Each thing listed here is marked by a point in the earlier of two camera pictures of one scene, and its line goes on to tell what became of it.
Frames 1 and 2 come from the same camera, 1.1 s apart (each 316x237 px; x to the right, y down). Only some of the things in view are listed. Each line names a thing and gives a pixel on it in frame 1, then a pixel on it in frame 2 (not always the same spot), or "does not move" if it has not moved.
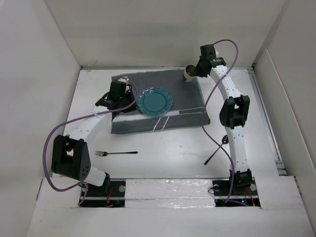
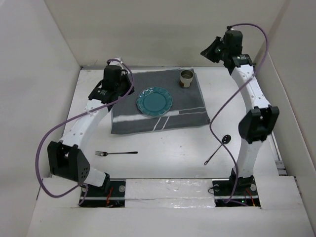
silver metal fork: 103,153 does not move
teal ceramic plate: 154,101 does not move
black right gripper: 199,72 to 208,52
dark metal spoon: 225,140 does not move
